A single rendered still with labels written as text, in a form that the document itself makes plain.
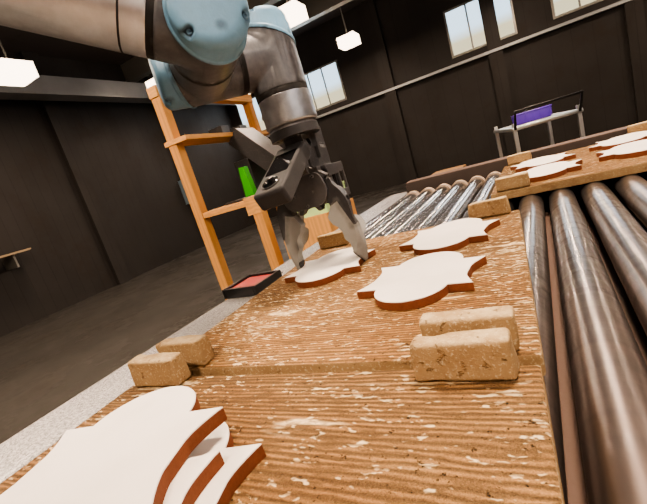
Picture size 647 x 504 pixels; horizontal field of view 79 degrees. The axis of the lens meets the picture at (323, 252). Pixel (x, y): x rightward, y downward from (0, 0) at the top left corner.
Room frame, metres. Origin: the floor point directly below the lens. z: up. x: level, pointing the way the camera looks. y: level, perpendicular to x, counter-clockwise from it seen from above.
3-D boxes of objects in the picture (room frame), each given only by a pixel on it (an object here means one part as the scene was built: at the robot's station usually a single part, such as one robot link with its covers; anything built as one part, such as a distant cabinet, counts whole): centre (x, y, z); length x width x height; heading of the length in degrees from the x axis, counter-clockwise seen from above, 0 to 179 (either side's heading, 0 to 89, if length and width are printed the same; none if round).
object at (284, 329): (0.47, -0.05, 0.93); 0.41 x 0.35 x 0.02; 152
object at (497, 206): (0.58, -0.26, 0.95); 0.06 x 0.02 x 0.03; 62
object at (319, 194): (0.59, -0.02, 1.08); 0.09 x 0.08 x 0.12; 151
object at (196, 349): (0.37, 0.16, 0.95); 0.06 x 0.02 x 0.03; 62
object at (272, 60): (0.58, -0.01, 1.24); 0.09 x 0.08 x 0.11; 108
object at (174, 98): (0.54, 0.08, 1.24); 0.11 x 0.11 x 0.08; 18
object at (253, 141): (4.45, 0.15, 1.13); 1.75 x 1.56 x 2.26; 151
